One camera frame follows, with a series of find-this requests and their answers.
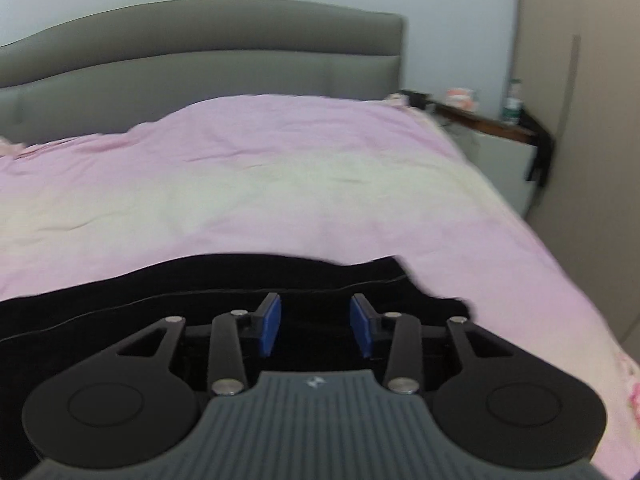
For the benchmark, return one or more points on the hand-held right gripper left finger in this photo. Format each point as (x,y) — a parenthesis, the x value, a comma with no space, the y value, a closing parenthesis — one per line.
(270,325)

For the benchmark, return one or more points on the pink bed blanket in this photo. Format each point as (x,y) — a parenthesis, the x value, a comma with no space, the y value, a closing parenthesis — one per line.
(300,185)

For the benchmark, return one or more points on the pink pillow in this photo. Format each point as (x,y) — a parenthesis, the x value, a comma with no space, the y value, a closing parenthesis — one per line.
(11,147)

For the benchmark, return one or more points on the green bottle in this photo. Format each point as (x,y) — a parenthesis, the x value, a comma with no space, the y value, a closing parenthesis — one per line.
(512,105)

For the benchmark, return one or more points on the black item on nightstand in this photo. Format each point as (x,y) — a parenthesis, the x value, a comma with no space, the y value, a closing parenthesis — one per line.
(416,99)

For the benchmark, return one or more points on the grey padded headboard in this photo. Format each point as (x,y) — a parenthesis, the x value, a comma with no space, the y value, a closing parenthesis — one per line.
(200,60)

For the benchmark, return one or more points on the black hanging cloth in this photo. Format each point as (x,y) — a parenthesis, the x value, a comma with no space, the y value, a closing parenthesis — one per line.
(541,152)

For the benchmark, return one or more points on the pink and white container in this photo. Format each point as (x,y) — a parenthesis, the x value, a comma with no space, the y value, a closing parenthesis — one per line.
(462,99)

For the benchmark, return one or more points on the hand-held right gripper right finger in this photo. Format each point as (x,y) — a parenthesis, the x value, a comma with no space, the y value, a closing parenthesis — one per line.
(361,325)

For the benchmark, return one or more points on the white nightstand with wooden top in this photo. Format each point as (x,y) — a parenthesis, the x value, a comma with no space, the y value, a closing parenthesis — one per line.
(500,170)

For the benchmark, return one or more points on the beige wardrobe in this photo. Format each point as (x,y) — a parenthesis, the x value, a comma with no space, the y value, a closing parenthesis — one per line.
(595,160)

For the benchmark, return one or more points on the black pants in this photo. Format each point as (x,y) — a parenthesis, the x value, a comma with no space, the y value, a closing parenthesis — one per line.
(300,280)

